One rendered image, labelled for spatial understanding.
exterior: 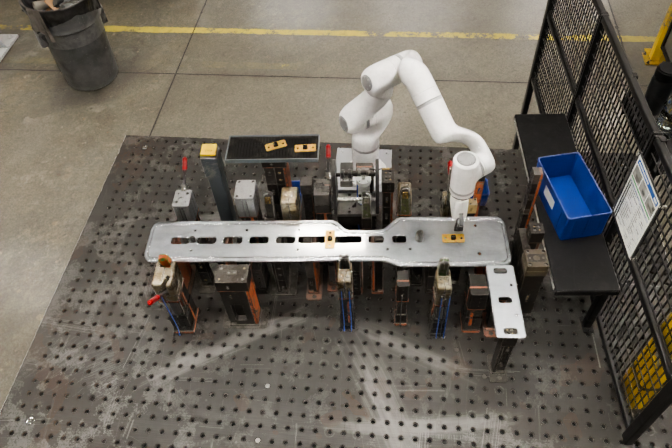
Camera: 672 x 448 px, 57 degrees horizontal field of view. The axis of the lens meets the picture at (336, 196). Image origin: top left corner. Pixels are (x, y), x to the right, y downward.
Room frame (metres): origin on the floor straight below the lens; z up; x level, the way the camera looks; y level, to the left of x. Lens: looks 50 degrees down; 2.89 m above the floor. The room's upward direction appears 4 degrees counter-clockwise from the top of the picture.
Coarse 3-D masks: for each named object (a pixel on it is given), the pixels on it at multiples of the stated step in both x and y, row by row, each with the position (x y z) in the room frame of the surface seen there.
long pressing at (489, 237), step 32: (160, 224) 1.52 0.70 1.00; (192, 224) 1.51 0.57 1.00; (224, 224) 1.50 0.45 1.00; (256, 224) 1.48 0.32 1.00; (288, 224) 1.47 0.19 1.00; (320, 224) 1.46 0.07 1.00; (416, 224) 1.42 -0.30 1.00; (448, 224) 1.41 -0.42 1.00; (480, 224) 1.40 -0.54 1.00; (192, 256) 1.35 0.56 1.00; (224, 256) 1.34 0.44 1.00; (256, 256) 1.33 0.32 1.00; (288, 256) 1.32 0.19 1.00; (320, 256) 1.31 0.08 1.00; (352, 256) 1.30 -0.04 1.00; (384, 256) 1.29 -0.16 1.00; (416, 256) 1.28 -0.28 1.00; (448, 256) 1.26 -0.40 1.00; (480, 256) 1.25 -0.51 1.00
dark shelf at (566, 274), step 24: (528, 120) 1.91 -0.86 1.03; (552, 120) 1.90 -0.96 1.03; (528, 144) 1.77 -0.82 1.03; (552, 144) 1.76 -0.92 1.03; (528, 168) 1.64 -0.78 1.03; (552, 240) 1.28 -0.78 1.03; (576, 240) 1.27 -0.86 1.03; (600, 240) 1.26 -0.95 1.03; (552, 264) 1.18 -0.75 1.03; (576, 264) 1.17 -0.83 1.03; (600, 264) 1.16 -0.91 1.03; (576, 288) 1.07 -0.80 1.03; (600, 288) 1.07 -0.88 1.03
